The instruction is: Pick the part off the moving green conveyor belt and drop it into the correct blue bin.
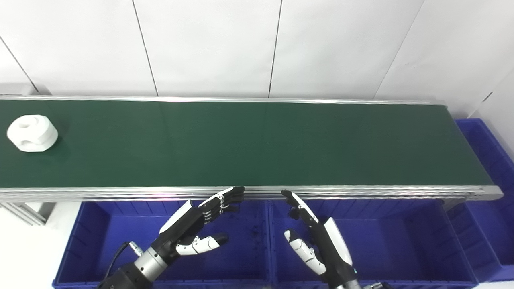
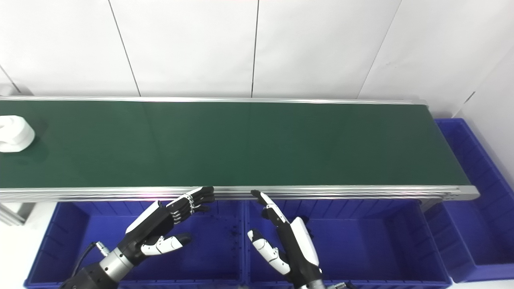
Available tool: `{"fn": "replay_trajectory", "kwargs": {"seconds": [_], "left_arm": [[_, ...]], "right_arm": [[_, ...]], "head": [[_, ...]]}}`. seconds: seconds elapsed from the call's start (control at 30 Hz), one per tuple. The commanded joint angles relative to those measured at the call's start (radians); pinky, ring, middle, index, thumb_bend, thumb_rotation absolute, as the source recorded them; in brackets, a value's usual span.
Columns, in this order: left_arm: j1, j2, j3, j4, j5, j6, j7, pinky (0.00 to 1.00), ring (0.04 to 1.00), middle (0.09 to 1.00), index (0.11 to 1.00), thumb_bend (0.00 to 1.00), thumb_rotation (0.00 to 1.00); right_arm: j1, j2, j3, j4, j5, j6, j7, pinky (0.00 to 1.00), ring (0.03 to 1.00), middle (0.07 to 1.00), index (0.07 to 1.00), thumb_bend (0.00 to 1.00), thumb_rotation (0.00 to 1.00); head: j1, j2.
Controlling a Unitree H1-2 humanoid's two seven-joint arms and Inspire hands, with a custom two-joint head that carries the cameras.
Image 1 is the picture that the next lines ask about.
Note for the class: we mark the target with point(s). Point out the aluminium conveyor support leg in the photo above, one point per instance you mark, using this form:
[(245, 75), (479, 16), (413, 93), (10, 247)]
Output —
[(24, 212)]

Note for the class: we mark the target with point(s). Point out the green conveyor belt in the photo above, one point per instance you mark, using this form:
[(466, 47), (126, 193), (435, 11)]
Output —
[(257, 144), (361, 192)]

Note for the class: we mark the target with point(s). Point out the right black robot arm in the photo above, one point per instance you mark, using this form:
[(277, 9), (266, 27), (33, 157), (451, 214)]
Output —
[(347, 285)]

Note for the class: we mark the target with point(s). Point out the white round plastic part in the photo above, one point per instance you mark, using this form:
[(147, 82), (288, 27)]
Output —
[(32, 133)]

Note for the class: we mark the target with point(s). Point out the grey conveyor motor housing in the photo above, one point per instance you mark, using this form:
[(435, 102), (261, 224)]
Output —
[(16, 89)]

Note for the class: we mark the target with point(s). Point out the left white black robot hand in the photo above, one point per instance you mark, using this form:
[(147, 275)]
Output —
[(182, 228)]

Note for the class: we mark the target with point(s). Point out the blue plastic bin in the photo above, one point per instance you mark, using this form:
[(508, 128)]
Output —
[(488, 224), (393, 245), (241, 265)]

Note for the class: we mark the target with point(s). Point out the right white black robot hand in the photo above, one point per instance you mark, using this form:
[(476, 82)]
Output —
[(329, 245)]

